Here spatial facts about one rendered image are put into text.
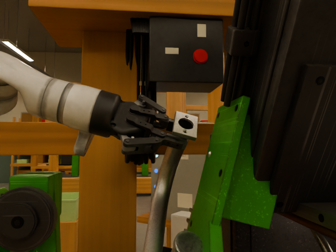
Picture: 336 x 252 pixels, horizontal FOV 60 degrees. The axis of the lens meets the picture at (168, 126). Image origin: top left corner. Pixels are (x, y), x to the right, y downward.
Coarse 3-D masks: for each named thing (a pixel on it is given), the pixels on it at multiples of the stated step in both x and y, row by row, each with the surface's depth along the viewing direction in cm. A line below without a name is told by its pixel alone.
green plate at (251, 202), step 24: (240, 96) 39; (216, 120) 48; (240, 120) 37; (216, 144) 44; (240, 144) 38; (216, 168) 40; (240, 168) 38; (216, 192) 37; (240, 192) 38; (264, 192) 38; (192, 216) 46; (216, 216) 36; (240, 216) 38; (264, 216) 38
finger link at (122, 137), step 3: (120, 135) 46; (123, 135) 46; (126, 135) 46; (120, 138) 46; (123, 138) 45; (123, 147) 44; (126, 147) 44; (129, 147) 44; (132, 147) 44; (135, 147) 45; (123, 150) 45; (126, 150) 45; (129, 150) 45; (132, 150) 45
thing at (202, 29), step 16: (160, 16) 65; (160, 32) 65; (176, 32) 65; (192, 32) 66; (208, 32) 66; (160, 48) 65; (176, 48) 65; (192, 48) 66; (208, 48) 66; (160, 64) 64; (176, 64) 65; (192, 64) 65; (208, 64) 66; (160, 80) 64; (176, 80) 65; (192, 80) 65; (208, 80) 65
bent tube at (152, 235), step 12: (180, 120) 49; (192, 120) 49; (180, 132) 46; (192, 132) 47; (168, 156) 52; (180, 156) 52; (168, 168) 53; (168, 180) 53; (156, 192) 53; (168, 192) 53; (156, 204) 51; (156, 216) 49; (156, 228) 47; (156, 240) 45
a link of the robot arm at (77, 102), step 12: (72, 84) 47; (72, 96) 45; (84, 96) 45; (96, 96) 46; (60, 108) 45; (72, 108) 45; (84, 108) 45; (60, 120) 46; (72, 120) 46; (84, 120) 45; (84, 132) 49; (84, 144) 49
